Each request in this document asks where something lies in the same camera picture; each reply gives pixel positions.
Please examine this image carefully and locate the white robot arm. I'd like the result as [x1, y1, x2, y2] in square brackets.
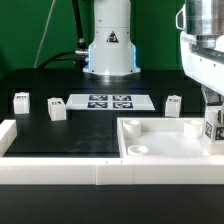
[83, 0, 224, 124]

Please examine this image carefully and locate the black cable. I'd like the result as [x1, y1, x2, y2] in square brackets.
[38, 0, 90, 69]

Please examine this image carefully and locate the white marker sheet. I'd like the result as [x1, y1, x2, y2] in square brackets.
[66, 94, 155, 111]

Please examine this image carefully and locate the white square tabletop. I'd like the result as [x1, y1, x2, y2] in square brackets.
[117, 118, 224, 158]

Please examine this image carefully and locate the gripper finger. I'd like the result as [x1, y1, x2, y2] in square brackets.
[201, 86, 220, 106]
[218, 104, 224, 125]

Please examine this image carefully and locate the white U-shaped obstacle fence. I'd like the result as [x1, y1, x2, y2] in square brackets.
[0, 119, 224, 186]

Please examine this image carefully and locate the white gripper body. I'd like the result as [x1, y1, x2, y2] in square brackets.
[180, 31, 224, 96]

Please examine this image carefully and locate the thin white cable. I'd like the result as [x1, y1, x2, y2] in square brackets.
[33, 0, 58, 69]

